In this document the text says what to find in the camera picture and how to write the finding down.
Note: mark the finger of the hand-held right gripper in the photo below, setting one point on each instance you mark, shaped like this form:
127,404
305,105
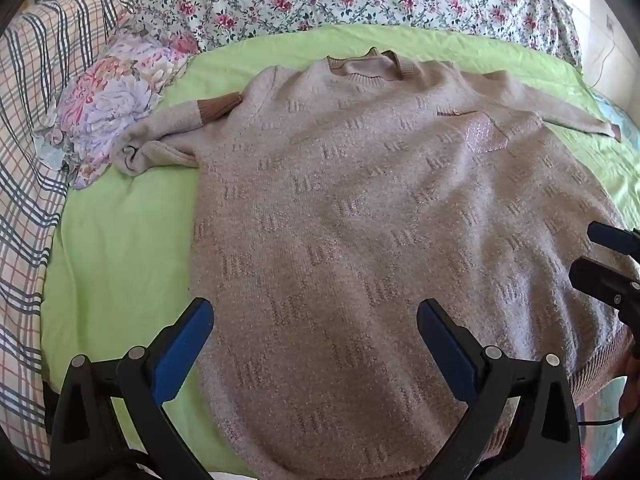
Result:
602,280
617,237

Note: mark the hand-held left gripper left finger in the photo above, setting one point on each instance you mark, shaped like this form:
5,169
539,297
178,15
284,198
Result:
182,347

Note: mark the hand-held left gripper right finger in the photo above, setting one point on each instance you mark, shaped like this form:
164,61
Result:
450,347

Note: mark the beige knitted sweater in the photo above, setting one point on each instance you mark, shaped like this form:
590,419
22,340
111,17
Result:
380,210

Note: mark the light green bed sheet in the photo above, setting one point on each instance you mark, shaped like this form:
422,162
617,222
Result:
120,260

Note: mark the plaid blanket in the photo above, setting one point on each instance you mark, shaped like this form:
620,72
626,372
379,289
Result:
30,170

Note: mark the large flower print cloth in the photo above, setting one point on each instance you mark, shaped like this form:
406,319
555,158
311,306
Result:
110,100

